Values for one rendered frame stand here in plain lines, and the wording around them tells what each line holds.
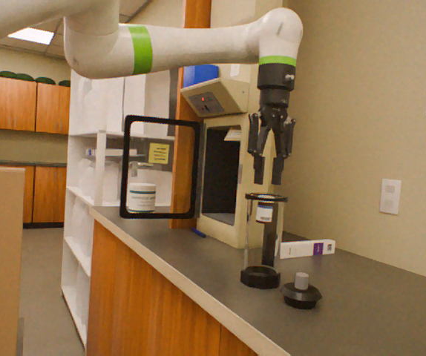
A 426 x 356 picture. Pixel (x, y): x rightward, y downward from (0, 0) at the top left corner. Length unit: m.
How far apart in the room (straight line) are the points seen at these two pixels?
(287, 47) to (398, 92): 0.58
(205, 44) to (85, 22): 0.30
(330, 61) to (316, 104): 0.18
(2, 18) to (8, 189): 0.29
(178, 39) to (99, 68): 0.20
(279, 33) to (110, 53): 0.39
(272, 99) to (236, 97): 0.36
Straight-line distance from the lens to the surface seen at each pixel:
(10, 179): 0.49
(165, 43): 0.94
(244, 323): 0.78
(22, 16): 0.71
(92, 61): 0.89
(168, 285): 1.19
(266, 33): 0.97
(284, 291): 0.88
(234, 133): 1.40
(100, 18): 0.85
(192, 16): 1.68
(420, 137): 1.36
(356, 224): 1.50
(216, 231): 1.45
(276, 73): 0.94
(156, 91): 2.64
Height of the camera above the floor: 1.25
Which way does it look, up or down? 3 degrees down
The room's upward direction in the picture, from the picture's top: 4 degrees clockwise
